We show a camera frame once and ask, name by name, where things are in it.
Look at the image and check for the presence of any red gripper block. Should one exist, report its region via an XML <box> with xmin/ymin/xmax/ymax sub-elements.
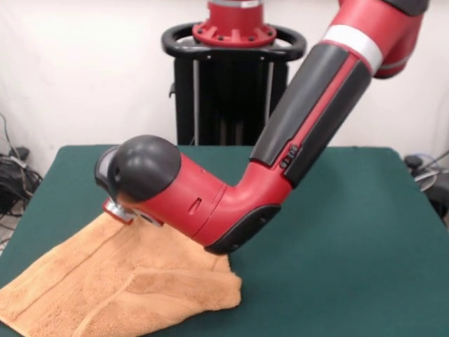
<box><xmin>102</xmin><ymin>198</ymin><xmax>134</xmax><ymax>227</ymax></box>

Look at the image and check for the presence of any tan terry towel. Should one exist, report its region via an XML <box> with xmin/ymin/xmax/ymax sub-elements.
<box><xmin>0</xmin><ymin>213</ymin><xmax>243</xmax><ymax>337</ymax></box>

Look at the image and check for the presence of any dark green table cloth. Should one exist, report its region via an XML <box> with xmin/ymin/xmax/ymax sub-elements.
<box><xmin>0</xmin><ymin>145</ymin><xmax>449</xmax><ymax>337</ymax></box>

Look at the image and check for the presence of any grey chair base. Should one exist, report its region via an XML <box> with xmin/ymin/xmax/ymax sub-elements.
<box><xmin>403</xmin><ymin>154</ymin><xmax>449</xmax><ymax>225</ymax></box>

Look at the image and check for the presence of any black cable tangle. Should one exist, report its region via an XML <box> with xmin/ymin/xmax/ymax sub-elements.
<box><xmin>0</xmin><ymin>112</ymin><xmax>43</xmax><ymax>218</ymax></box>

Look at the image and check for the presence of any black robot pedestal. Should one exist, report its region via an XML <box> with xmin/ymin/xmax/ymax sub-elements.
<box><xmin>161</xmin><ymin>22</ymin><xmax>308</xmax><ymax>147</ymax></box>

